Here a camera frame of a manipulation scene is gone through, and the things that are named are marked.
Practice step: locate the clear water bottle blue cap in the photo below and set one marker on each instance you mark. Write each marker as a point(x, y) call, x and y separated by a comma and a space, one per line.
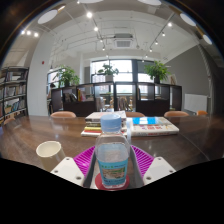
point(112, 156)

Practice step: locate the group of ceiling spotlights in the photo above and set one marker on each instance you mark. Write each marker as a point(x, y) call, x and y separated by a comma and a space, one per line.
point(89, 15)

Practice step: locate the ceiling air conditioner unit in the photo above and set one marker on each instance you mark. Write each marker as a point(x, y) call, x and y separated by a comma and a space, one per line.
point(123, 41)

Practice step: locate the stack of books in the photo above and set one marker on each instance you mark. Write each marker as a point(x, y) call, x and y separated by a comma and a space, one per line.
point(96, 124)

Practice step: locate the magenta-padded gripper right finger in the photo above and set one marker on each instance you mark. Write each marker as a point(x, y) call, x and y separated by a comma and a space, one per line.
point(158, 170)

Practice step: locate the dark bookshelf with books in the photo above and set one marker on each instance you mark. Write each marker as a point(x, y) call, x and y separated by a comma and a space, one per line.
point(13, 96)

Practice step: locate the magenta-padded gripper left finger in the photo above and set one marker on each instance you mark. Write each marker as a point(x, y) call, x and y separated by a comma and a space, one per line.
point(68, 170)

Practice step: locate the cream-coloured cup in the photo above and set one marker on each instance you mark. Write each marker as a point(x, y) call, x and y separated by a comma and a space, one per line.
point(50, 155)

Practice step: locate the white board panel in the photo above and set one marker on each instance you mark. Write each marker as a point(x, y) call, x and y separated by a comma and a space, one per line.
point(195, 102)

